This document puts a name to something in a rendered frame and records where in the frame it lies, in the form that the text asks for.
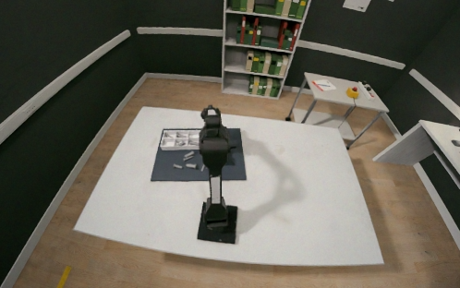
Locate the white divided parts tray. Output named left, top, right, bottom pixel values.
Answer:
left=161, top=130, right=200, bottom=150

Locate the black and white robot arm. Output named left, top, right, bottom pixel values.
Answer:
left=199, top=105, right=230, bottom=232

